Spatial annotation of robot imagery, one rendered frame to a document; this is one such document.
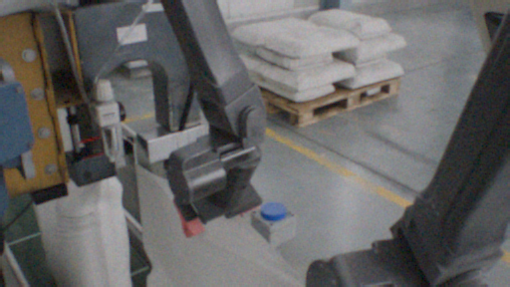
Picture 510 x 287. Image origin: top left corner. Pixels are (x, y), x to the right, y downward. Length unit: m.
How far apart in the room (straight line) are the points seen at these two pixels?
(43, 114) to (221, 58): 0.43
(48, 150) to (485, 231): 0.76
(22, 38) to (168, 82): 0.28
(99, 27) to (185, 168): 0.39
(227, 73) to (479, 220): 0.35
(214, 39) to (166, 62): 0.41
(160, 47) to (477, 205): 0.74
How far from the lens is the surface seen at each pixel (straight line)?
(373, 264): 0.50
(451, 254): 0.45
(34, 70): 0.93
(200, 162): 0.65
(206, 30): 0.61
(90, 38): 0.95
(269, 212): 1.18
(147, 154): 1.07
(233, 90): 0.64
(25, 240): 2.07
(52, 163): 1.00
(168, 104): 1.05
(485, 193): 0.37
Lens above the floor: 1.50
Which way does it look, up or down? 26 degrees down
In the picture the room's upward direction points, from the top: straight up
